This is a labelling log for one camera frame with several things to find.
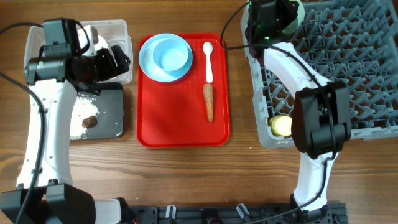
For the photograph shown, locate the orange carrot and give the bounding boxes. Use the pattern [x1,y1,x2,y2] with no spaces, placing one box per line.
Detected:
[203,83,214,122]

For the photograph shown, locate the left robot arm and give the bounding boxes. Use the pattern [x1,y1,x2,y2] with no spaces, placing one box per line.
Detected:
[1,18,138,223]

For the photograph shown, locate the red serving tray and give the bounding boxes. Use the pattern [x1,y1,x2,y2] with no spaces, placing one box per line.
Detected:
[136,33,231,148]

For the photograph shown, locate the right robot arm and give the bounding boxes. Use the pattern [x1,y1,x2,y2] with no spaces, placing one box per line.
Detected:
[245,1,351,222]

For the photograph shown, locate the large light blue plate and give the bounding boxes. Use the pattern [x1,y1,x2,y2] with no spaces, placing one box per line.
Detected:
[139,33,193,83]

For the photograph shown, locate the white rice grains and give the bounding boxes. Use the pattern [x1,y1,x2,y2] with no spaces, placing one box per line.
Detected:
[70,94,99,141]

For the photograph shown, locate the mint green bowl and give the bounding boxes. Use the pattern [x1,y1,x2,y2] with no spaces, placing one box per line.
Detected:
[282,0,305,34]

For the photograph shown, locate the yellow plastic cup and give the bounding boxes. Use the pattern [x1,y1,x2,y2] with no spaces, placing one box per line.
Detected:
[269,115,292,137]

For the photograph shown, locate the dark brown food scrap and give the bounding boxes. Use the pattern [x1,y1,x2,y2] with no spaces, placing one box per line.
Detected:
[81,116,97,128]

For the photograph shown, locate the black plastic tray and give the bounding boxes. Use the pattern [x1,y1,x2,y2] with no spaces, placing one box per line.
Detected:
[78,82,124,140]

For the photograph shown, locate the white plastic spoon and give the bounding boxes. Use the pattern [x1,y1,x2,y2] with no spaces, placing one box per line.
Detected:
[203,42,213,83]

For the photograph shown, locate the small light blue bowl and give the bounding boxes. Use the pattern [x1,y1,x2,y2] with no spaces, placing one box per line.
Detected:
[152,39,189,72]

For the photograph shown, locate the clear plastic bin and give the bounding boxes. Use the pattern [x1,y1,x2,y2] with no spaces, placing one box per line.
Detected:
[23,19,134,84]

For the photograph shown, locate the grey dishwasher rack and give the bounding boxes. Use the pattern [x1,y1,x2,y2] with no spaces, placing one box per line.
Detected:
[244,0,397,148]

